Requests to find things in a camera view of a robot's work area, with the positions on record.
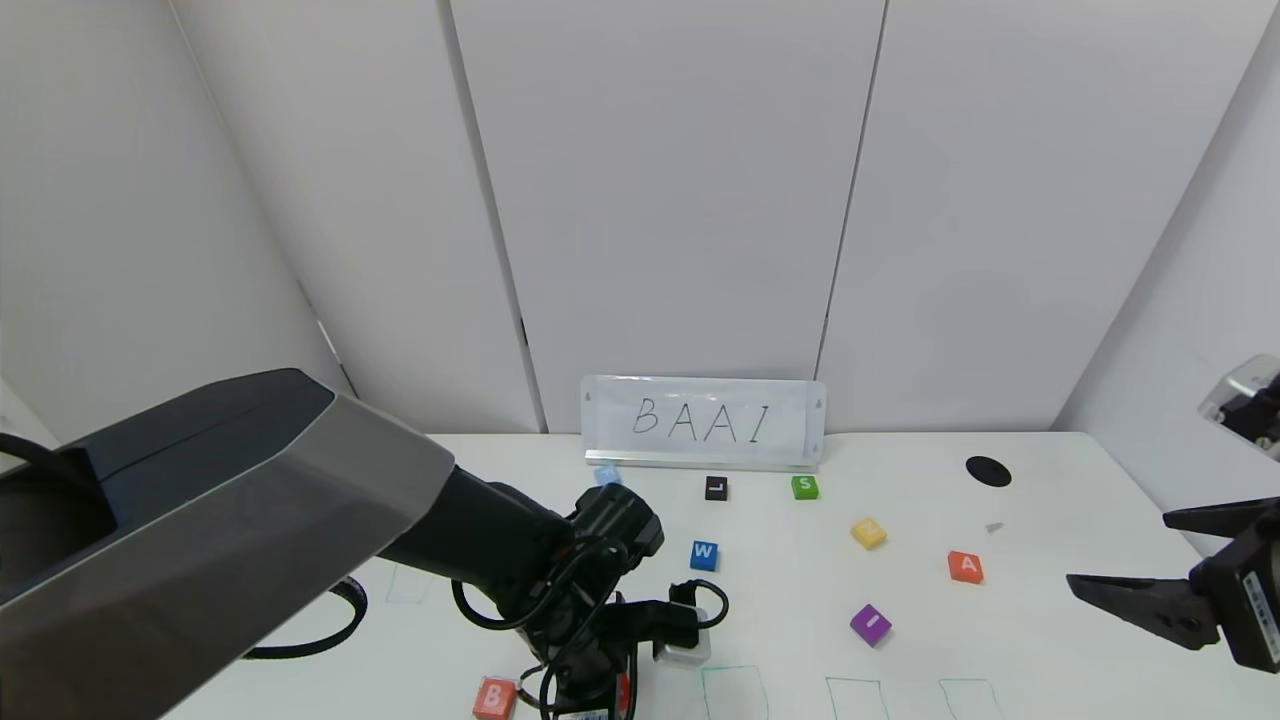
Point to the BAAI sign in acrylic holder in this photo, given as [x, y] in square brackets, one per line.
[705, 420]

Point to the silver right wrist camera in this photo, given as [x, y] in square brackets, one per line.
[1250, 400]

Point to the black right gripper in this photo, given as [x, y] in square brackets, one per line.
[1256, 608]

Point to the orange letter A block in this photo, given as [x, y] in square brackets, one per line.
[623, 692]
[965, 567]

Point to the black letter L block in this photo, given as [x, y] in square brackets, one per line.
[716, 488]

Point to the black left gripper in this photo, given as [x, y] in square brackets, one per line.
[592, 712]

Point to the orange letter B block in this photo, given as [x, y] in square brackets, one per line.
[495, 697]

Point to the yellow letter Z block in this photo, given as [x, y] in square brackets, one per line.
[868, 533]

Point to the purple letter I block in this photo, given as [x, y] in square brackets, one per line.
[871, 625]

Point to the blue letter W block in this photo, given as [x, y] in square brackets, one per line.
[703, 555]

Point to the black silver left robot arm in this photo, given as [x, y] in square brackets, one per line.
[200, 520]

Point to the green letter S block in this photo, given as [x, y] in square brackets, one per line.
[805, 487]

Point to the light blue letter block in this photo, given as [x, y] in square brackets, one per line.
[607, 474]

